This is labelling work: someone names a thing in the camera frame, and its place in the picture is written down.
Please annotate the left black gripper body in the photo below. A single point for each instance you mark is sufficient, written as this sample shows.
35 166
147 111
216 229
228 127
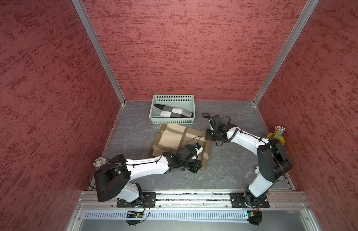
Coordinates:
191 165

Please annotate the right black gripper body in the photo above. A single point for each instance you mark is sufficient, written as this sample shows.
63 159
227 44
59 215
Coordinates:
211 135

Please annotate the brown beige plaid scarf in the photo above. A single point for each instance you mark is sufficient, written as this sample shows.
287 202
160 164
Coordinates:
173 137

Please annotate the light green plastic basket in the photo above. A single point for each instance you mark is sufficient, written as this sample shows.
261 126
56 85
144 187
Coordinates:
185 102

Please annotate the black white checkered scarf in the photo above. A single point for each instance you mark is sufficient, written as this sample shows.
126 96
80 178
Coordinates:
170 112

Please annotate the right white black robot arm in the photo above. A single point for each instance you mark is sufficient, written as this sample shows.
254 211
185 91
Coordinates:
273 161

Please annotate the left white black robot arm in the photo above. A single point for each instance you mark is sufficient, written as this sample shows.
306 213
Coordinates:
114 178

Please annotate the bundle of coloured pencils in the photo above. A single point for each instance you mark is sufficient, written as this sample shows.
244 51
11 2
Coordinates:
279 130

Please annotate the rolled beige patterned cloth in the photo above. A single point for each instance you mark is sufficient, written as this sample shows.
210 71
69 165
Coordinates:
100 161

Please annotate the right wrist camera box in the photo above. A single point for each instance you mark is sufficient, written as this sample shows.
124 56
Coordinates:
217 122

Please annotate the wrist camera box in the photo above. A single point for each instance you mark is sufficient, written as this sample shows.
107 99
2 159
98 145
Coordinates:
198 148
217 122

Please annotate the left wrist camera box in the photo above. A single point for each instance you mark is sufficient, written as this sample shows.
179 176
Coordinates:
198 148

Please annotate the aluminium front rail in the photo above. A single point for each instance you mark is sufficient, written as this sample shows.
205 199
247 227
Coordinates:
197 205

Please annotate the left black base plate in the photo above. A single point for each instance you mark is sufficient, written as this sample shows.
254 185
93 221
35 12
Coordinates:
145 200

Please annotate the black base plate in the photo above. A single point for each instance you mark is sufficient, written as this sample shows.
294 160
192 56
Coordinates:
239 199
145 200

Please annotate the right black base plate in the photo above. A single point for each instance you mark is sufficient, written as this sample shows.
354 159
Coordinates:
239 199

